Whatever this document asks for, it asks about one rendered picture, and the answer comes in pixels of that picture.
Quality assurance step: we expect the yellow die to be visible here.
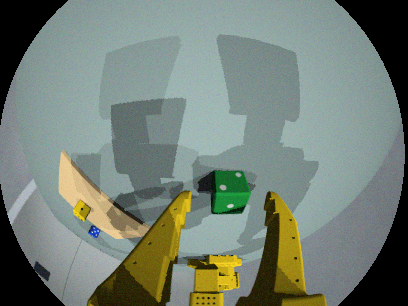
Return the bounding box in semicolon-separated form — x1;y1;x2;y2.
73;200;91;222

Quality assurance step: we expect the green die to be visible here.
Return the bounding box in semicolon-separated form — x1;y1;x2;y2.
211;171;251;214

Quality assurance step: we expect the blue die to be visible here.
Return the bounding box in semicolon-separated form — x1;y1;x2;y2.
88;225;100;238

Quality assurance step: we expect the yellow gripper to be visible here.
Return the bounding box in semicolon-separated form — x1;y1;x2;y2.
87;190;327;306

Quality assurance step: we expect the beige mat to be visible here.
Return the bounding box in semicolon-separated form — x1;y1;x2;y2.
59;150;151;239

